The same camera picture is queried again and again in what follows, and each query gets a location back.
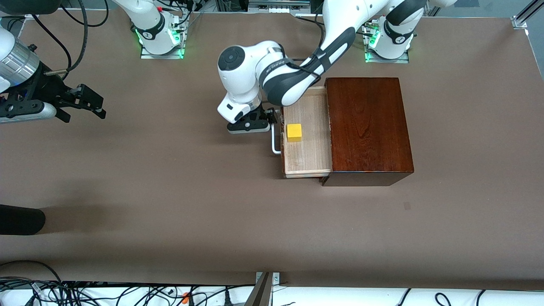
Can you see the black cylindrical object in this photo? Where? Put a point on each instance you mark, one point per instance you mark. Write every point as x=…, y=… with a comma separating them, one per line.
x=21, y=219

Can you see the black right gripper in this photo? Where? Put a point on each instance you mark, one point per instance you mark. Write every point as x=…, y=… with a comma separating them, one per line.
x=46, y=86

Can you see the grey power strip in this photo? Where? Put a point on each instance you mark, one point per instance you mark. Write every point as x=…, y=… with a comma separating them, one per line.
x=278, y=8

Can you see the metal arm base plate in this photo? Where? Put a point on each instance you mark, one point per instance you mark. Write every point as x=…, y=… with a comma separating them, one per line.
x=161, y=56
x=386, y=60

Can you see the yellow block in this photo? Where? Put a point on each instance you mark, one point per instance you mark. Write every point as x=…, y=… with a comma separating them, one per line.
x=294, y=132

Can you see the dark wooden drawer cabinet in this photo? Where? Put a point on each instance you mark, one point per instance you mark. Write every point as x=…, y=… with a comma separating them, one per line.
x=369, y=127

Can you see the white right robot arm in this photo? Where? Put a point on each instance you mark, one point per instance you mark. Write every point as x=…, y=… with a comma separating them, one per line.
x=151, y=25

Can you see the aluminium frame profile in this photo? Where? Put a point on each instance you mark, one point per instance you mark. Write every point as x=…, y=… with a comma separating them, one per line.
x=520, y=21

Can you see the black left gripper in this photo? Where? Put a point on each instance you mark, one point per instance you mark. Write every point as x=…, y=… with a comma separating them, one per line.
x=266, y=114

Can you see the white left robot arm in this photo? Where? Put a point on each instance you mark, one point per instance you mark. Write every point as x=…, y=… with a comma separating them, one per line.
x=238, y=76

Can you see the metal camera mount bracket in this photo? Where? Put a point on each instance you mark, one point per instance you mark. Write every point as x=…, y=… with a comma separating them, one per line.
x=261, y=293

